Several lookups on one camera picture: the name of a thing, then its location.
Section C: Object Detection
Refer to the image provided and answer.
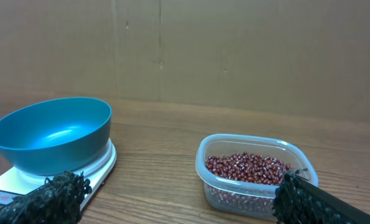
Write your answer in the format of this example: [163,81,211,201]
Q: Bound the red adzuki beans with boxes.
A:
[205,152,291,215]

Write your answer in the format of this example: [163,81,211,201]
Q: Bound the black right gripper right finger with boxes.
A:
[272,169,370,224]

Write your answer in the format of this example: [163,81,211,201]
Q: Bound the clear plastic container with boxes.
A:
[195,134,318,218]

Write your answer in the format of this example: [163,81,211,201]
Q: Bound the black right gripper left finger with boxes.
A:
[0,171,92,224]

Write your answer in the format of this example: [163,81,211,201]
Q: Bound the teal plastic bowl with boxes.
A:
[0,97,112,175]

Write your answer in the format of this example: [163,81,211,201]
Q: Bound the white digital kitchen scale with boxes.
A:
[0,141,117,212]

